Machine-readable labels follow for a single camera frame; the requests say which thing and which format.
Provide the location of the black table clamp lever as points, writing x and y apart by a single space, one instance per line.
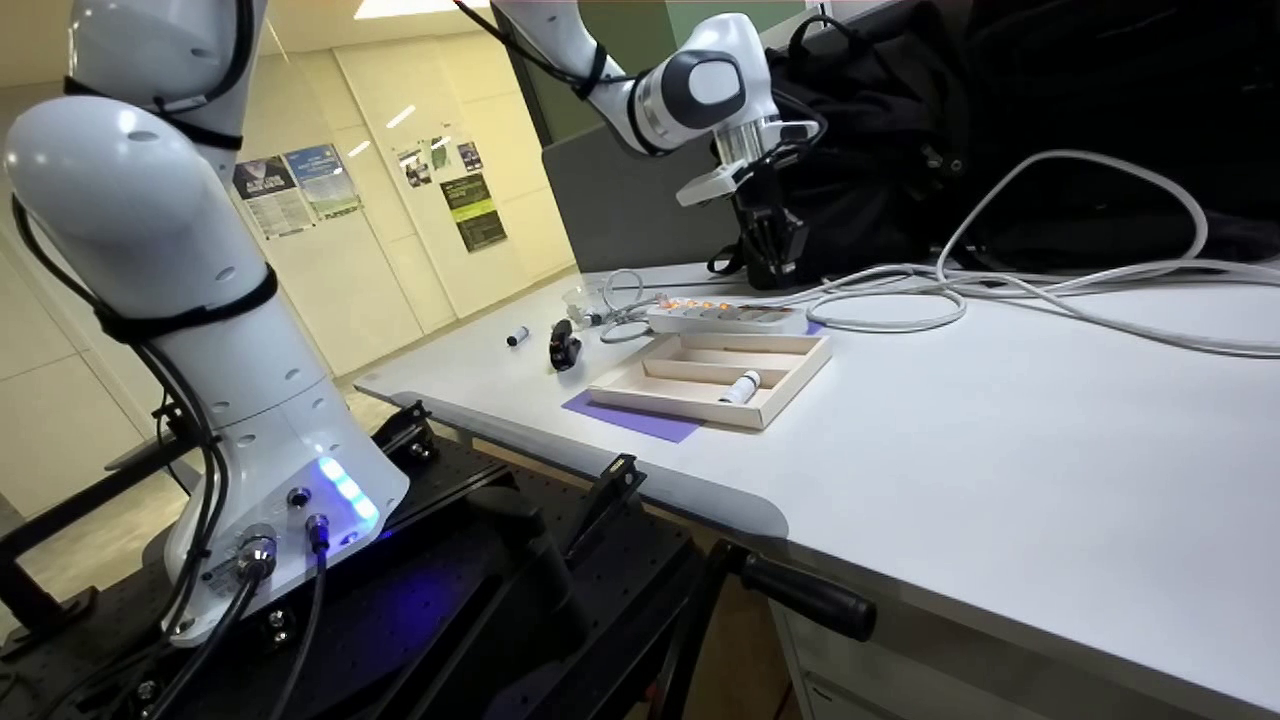
606 489

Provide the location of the small square dark poster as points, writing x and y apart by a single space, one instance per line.
468 152

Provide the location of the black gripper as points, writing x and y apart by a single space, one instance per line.
770 212

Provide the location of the small black object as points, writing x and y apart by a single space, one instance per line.
567 347

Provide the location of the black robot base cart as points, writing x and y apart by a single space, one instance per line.
442 603

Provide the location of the white plug adapter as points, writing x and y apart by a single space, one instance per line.
587 308

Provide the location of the green and black poster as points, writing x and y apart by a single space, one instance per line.
466 197

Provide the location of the grey panel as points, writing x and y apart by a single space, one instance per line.
624 206

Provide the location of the purple mat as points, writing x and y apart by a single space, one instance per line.
634 417

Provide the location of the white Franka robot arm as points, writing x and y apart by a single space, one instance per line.
160 252

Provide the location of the small white tube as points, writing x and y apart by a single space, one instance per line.
742 386

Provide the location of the black and yellow poster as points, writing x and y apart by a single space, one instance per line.
481 228

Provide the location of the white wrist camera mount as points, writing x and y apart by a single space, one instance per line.
734 152

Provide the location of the dark and white poster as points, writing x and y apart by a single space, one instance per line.
271 197

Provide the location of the small grey cylinder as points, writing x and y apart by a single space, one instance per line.
517 338

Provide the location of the black bag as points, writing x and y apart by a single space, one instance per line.
1014 122

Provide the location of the small pale poster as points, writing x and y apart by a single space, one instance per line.
442 152

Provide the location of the blue poster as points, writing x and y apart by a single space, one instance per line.
325 182

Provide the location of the wooden compartment tray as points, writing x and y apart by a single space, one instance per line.
715 374

